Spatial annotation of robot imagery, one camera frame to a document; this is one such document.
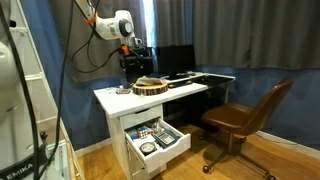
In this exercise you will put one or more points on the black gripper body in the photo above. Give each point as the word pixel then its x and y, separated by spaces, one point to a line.
pixel 131 66

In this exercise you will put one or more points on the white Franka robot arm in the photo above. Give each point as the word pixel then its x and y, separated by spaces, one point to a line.
pixel 113 26

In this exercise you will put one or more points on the closed white drawer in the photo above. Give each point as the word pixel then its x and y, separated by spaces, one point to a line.
pixel 140 116

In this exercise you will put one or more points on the grey tape roll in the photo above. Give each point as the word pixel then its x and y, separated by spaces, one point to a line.
pixel 147 148

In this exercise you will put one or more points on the open white drawer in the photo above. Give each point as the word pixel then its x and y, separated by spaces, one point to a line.
pixel 166 153

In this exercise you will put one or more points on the zigzag patterned coaster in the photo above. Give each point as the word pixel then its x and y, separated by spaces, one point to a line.
pixel 122 91

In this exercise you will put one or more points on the beige cloth cap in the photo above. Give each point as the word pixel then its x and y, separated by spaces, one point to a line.
pixel 148 81

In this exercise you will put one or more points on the round wood slab with bark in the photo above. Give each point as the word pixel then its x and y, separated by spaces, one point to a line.
pixel 150 90

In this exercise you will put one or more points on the white desk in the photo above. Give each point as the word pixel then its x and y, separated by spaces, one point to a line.
pixel 126 101

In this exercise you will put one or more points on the black computer monitor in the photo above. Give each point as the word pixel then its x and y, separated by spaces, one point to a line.
pixel 175 60

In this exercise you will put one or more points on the small clear glass jar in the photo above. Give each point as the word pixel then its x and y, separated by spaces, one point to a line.
pixel 157 126

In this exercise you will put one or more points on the large blue puzzle cube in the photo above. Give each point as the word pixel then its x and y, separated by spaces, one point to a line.
pixel 145 132

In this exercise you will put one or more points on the white notepad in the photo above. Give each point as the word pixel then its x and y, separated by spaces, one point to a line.
pixel 141 141

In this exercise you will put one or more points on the dark blue calculator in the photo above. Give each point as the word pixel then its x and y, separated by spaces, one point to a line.
pixel 165 138

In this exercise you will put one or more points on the narrow dark grey curtain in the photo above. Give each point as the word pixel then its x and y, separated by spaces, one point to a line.
pixel 66 40

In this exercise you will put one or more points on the black desk pad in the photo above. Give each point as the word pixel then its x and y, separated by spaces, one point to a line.
pixel 215 80

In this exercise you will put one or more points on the brown leather swivel chair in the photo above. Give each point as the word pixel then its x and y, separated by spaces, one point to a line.
pixel 233 116

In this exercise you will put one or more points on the wide dark grey curtain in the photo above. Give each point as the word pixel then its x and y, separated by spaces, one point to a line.
pixel 233 33

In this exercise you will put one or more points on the white ladder frame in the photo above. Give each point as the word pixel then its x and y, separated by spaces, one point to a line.
pixel 33 75

